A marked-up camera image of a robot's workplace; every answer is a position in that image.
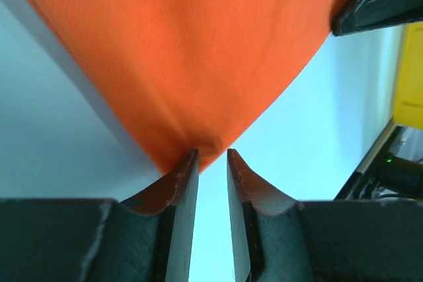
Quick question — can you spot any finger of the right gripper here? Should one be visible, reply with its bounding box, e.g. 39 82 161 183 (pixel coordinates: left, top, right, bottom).
331 0 422 36

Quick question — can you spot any orange t-shirt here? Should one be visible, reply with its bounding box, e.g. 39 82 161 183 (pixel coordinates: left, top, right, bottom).
28 0 346 173

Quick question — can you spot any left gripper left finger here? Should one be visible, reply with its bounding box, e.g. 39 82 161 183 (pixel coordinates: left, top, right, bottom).
1 150 200 281

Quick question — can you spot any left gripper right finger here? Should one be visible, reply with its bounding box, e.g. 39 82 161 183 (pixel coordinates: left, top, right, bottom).
227 149 422 281

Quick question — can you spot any yellow plastic bin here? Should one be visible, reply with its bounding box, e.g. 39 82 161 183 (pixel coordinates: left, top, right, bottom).
393 22 422 130

